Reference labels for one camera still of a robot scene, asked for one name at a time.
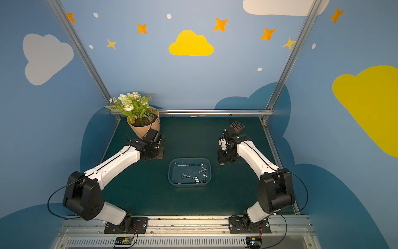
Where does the right green circuit board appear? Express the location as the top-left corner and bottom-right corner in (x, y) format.
(245, 237), (262, 249)

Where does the aluminium left corner post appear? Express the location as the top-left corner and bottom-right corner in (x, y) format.
(47, 0), (111, 105)

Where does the brown grid brush tool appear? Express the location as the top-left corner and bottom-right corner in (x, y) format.
(229, 121), (245, 134)

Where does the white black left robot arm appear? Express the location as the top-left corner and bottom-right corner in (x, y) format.
(63, 129), (162, 227)

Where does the aluminium corner post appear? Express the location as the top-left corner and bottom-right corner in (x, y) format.
(47, 0), (111, 105)
(261, 0), (329, 125)

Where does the terracotta ribbed flower pot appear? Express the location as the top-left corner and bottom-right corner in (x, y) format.
(127, 106), (161, 138)

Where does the aluminium right corner post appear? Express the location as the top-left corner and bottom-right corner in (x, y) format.
(261, 0), (329, 125)

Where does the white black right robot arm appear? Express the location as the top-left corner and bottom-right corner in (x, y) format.
(218, 127), (295, 225)

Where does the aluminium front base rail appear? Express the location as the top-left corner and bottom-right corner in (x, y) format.
(51, 215), (321, 249)

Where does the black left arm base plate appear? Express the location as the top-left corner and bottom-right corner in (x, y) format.
(104, 217), (149, 234)

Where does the green circuit board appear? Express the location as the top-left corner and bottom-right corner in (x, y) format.
(245, 237), (262, 249)
(115, 237), (133, 247)

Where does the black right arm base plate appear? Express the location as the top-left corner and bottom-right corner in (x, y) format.
(228, 215), (271, 234)

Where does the left green circuit board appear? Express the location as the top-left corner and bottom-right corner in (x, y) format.
(115, 237), (133, 247)

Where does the aluminium back frame rail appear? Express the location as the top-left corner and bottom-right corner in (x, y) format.
(110, 108), (274, 117)

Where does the teal plastic storage box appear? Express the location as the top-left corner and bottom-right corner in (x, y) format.
(168, 157), (212, 187)

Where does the artificial white flower plant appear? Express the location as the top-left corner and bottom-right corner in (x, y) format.
(105, 92), (159, 127)

